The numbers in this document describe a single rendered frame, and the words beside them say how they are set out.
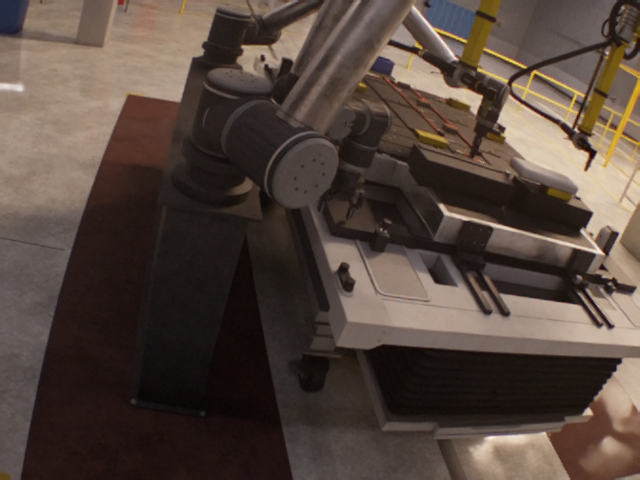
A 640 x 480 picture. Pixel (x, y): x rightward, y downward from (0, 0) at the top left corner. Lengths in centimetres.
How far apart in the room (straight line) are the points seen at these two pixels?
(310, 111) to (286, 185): 19
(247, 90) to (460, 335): 90
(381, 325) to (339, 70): 66
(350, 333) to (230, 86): 72
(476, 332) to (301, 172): 70
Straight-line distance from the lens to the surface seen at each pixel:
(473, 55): 204
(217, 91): 153
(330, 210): 186
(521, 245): 213
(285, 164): 130
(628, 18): 260
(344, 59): 137
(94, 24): 694
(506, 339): 174
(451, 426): 197
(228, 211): 160
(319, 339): 227
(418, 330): 155
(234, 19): 298
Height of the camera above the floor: 166
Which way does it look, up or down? 29 degrees down
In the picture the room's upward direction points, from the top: 20 degrees clockwise
